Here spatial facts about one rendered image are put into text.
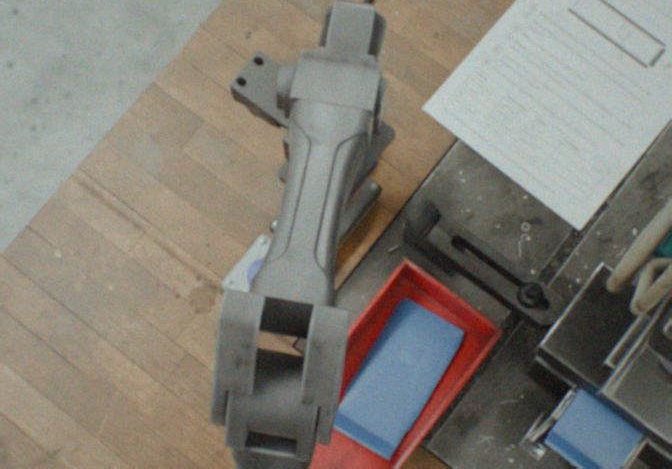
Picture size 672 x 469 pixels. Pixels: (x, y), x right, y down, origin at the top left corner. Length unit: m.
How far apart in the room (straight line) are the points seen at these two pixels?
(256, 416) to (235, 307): 0.09
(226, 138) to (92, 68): 1.06
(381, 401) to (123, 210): 0.33
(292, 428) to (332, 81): 0.27
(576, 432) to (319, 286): 0.40
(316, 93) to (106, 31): 1.45
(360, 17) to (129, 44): 1.34
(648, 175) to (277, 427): 0.59
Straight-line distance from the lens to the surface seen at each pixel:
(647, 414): 1.17
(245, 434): 0.99
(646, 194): 1.40
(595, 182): 1.40
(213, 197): 1.37
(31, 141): 2.40
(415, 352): 1.32
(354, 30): 1.12
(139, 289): 1.36
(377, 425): 1.31
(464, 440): 1.32
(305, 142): 1.00
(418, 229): 1.28
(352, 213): 1.33
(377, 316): 1.33
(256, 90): 1.18
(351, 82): 1.03
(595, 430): 1.25
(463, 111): 1.40
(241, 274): 1.32
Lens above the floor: 2.21
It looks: 74 degrees down
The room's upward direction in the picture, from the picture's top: 1 degrees counter-clockwise
